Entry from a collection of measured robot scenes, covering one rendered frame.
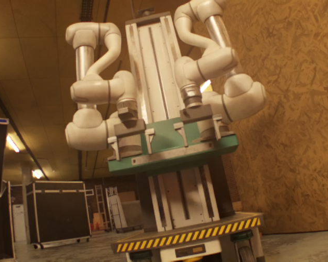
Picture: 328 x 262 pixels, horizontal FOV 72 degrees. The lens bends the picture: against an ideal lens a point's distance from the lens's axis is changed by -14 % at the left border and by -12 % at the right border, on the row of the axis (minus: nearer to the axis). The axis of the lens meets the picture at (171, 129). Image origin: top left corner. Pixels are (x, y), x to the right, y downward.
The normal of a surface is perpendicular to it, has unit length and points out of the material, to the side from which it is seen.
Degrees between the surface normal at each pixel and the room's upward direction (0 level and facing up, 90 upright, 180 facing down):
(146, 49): 90
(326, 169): 90
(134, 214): 89
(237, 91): 96
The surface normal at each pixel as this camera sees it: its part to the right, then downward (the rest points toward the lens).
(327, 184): -0.93, 0.06
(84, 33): 0.30, -0.11
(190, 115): -0.10, -0.30
